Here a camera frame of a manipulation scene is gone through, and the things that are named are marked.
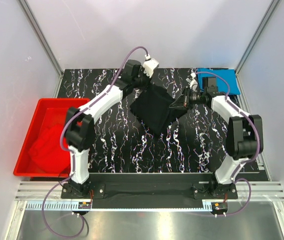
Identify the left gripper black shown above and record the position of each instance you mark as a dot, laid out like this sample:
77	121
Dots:
148	82

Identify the right aluminium frame post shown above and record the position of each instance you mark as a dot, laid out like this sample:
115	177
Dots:
257	34

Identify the black t shirt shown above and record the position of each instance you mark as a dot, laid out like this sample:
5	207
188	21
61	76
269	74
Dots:
152	108

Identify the red t shirt in bin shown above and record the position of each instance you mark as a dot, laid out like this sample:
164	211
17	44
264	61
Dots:
46	152

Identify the red plastic bin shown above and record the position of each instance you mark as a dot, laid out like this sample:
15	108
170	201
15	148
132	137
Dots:
48	112

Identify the white cable duct strip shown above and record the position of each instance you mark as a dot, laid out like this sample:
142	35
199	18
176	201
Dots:
73	206

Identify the aluminium frame post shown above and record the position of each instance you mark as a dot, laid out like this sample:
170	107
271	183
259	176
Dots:
40	36
257	34

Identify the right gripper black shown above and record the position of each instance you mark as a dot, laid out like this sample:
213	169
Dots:
183	101

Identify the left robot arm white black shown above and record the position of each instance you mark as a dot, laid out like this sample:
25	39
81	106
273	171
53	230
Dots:
78	133

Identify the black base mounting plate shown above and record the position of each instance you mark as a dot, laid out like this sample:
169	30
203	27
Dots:
146	191

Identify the connector board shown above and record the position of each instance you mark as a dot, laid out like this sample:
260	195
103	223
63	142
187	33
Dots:
220	206
85	205

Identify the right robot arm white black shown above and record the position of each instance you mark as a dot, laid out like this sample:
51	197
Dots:
244	141

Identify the left connector board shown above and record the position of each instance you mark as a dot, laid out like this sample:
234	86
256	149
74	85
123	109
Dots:
85	205

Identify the right connector board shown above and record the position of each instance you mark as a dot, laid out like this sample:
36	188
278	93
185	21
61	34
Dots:
220	206

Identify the left aluminium frame post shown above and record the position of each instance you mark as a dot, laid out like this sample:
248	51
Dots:
40	36

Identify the folded blue t shirt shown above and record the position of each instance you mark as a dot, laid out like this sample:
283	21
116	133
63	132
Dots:
227	74

